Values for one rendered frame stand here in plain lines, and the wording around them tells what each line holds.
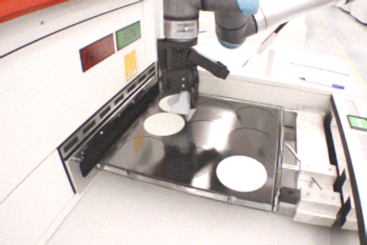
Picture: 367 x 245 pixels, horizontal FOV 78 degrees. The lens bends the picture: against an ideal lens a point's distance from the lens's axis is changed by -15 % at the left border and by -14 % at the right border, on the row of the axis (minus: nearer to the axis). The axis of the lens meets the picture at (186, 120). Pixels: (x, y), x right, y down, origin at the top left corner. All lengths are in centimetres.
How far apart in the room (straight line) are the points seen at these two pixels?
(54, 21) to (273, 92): 59
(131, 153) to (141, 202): 11
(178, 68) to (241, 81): 26
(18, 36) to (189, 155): 39
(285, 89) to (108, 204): 55
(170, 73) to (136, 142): 17
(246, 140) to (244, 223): 19
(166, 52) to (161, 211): 33
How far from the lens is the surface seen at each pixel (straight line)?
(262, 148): 60
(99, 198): 61
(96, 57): 56
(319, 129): 76
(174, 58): 58
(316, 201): 51
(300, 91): 79
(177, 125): 65
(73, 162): 54
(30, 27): 44
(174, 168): 53
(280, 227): 57
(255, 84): 78
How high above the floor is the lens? 127
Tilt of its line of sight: 33 degrees down
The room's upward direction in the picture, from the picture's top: straight up
